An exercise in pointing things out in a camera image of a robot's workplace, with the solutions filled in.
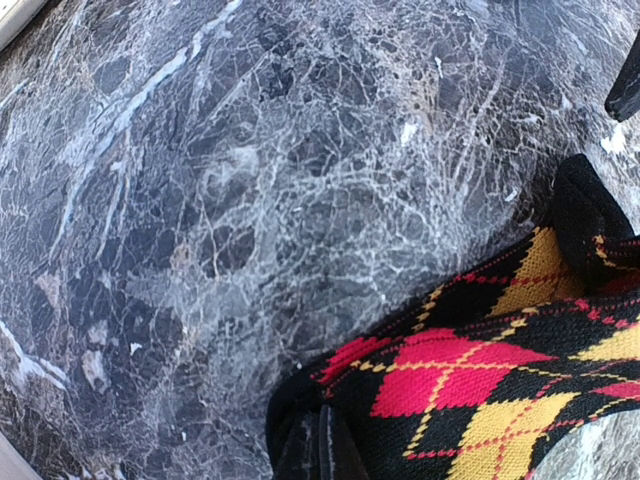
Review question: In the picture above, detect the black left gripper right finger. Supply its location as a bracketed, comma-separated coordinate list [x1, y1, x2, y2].
[319, 405, 369, 480]

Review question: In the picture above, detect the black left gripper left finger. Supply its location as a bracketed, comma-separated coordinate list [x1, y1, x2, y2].
[274, 411, 322, 480]

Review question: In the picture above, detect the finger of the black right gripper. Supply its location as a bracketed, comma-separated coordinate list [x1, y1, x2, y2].
[604, 44, 639, 122]

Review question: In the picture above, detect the black red yellow argyle sock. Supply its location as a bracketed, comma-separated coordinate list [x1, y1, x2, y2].
[266, 155, 639, 479]

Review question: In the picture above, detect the wooden compartment box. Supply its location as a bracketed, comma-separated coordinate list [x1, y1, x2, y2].
[0, 0, 47, 51]

